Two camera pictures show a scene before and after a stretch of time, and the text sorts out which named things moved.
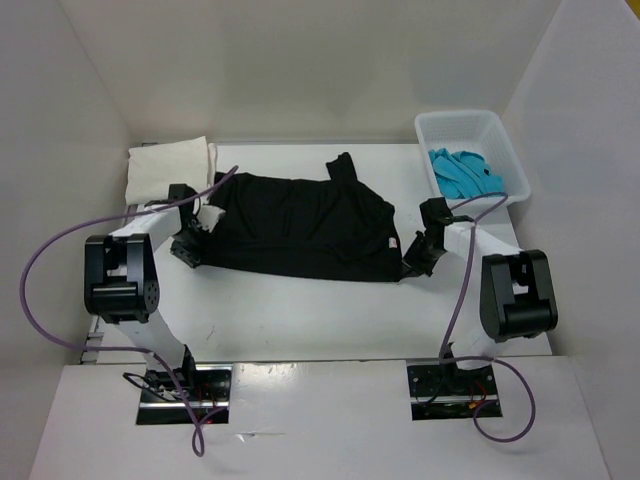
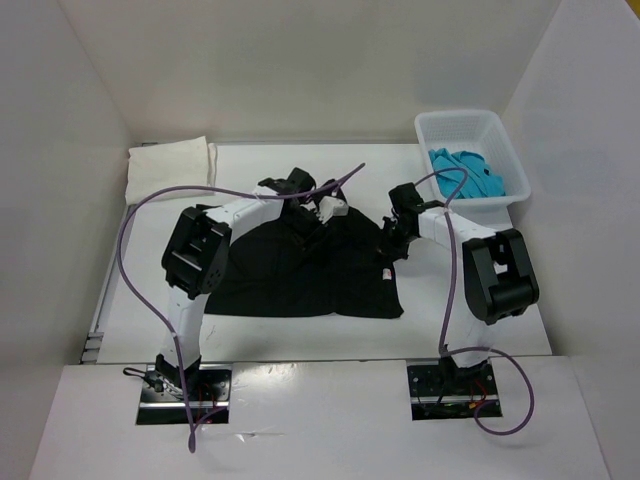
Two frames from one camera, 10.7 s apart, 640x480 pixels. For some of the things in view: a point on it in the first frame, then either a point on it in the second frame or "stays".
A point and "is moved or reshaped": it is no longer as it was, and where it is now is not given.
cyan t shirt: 463,175 stays
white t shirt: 152,169 stays
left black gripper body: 188,243 → 307,225
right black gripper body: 421,258 → 396,243
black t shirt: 286,227 is moved or reshaped
